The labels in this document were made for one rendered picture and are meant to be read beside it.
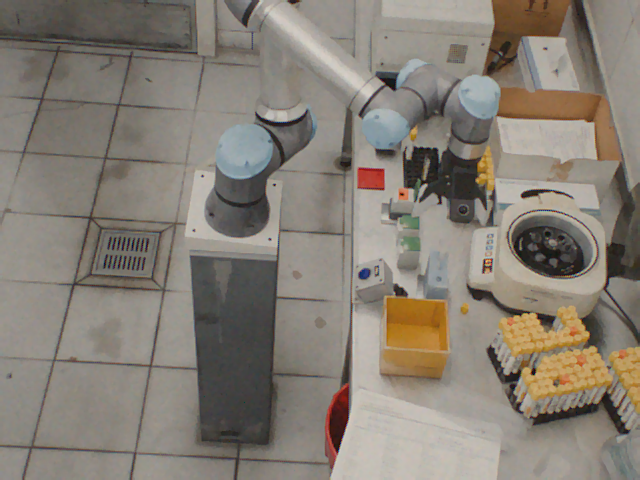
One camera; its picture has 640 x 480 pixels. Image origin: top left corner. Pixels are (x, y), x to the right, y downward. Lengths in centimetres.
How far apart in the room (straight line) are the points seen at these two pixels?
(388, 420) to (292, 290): 134
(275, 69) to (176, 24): 201
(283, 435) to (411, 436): 104
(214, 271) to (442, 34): 80
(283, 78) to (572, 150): 80
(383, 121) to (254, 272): 65
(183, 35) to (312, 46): 230
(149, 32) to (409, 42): 184
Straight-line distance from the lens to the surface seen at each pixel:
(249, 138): 201
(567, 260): 211
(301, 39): 172
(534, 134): 244
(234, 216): 208
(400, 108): 168
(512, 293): 207
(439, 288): 200
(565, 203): 225
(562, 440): 197
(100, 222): 340
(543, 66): 266
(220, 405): 268
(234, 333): 237
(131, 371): 301
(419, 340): 202
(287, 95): 202
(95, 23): 404
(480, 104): 172
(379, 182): 231
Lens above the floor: 252
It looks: 50 degrees down
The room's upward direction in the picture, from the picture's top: 6 degrees clockwise
